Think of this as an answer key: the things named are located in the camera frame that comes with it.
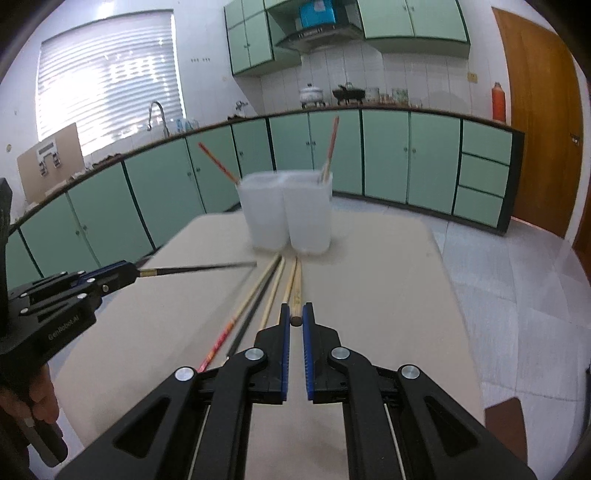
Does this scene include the closed wooden door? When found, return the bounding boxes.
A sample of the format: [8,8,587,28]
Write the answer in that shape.
[492,7,585,238]

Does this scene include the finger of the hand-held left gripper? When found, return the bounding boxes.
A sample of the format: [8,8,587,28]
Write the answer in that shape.
[8,261,139,301]
[18,273,139,319]

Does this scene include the green wall cabinets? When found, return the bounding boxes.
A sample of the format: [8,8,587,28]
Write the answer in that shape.
[224,0,472,77]

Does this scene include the person's left hand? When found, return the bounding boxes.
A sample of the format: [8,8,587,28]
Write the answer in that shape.
[0,364,61,428]

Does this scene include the white two-compartment utensil holder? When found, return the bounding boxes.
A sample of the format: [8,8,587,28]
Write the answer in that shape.
[235,170,334,254]

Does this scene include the plain wooden chopstick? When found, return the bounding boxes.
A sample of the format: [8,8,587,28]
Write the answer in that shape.
[290,261,303,328]
[277,256,298,326]

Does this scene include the black wok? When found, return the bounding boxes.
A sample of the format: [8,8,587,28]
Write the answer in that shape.
[332,83,366,104]

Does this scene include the black range hood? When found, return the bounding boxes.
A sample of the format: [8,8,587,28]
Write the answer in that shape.
[276,22,365,52]

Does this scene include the red thermos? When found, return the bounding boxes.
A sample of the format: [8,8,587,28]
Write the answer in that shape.
[491,82,506,123]

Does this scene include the blue box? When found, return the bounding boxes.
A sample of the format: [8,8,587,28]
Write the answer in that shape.
[299,1,336,28]

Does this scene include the white window blind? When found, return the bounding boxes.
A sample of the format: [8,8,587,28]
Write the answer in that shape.
[36,10,185,141]

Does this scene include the green base cabinets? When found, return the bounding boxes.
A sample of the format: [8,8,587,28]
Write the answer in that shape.
[0,106,526,278]

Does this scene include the brown flat object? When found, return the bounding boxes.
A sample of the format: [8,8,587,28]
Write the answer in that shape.
[485,397,527,462]

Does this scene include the white lidded pot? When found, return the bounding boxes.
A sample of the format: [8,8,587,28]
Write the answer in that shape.
[299,84,326,109]

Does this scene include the metal kitchen faucet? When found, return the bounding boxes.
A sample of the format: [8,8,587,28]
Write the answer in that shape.
[148,102,171,138]

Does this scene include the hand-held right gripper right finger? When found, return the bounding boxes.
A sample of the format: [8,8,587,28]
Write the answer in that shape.
[302,302,539,480]

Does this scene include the black chopstick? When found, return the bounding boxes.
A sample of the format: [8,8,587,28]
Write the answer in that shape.
[137,261,258,278]
[226,263,283,358]

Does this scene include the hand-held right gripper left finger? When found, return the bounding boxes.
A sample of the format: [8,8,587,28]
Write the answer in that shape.
[55,303,291,480]

